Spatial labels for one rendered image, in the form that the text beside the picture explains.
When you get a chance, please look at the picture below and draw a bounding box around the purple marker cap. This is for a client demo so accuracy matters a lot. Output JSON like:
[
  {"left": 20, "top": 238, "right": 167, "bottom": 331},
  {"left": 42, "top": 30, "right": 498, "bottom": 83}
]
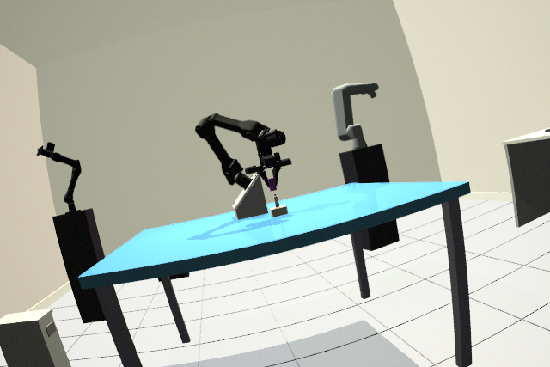
[{"left": 268, "top": 178, "right": 277, "bottom": 191}]

